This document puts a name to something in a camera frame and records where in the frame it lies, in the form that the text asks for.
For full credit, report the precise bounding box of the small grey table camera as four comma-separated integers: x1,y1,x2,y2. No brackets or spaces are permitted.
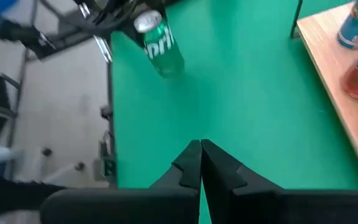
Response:
99,141,117,180

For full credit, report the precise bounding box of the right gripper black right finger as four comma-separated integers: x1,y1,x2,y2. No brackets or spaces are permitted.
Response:
201,139,358,224

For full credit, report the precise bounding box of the wooden shelf black wire frame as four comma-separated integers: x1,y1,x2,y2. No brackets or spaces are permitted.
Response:
290,0,358,190

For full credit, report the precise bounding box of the green table mat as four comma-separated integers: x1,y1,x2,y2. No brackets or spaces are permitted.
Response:
109,0,358,224

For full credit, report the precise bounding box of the green Sprite soda can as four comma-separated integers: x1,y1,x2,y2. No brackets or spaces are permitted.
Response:
134,9,186,78

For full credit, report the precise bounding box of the silver metal bracket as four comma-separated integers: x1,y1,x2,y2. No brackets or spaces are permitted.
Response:
92,34,114,63

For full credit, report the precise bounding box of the small black edge mount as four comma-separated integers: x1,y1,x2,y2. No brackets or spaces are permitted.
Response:
100,105,113,121

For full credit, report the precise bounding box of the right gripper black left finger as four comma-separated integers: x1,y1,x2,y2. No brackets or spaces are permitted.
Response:
40,139,203,224

